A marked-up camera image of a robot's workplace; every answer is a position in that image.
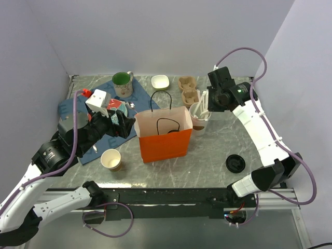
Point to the white cup holding stirrers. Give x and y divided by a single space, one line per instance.
199 122

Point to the metal fork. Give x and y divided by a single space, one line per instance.
95 148

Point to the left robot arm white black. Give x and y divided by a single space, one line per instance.
21 216

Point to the orange paper bag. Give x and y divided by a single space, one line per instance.
152 127

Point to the wrapped white stirrers bundle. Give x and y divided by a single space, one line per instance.
201 110

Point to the metal spoon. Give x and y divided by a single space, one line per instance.
131 105

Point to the small white green bowl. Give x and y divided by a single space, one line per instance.
160 82

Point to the red blue floral plate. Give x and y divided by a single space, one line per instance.
115 104

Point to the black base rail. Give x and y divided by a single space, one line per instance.
177 202

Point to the green inside ceramic mug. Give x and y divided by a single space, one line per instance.
123 84

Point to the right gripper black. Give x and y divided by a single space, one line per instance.
211 106

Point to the brown paper cup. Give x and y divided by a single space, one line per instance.
111 159

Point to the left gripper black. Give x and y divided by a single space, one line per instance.
123 128

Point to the aluminium frame rail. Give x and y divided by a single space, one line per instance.
270 201

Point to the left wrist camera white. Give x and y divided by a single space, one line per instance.
97 101

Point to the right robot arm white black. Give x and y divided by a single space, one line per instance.
277 164

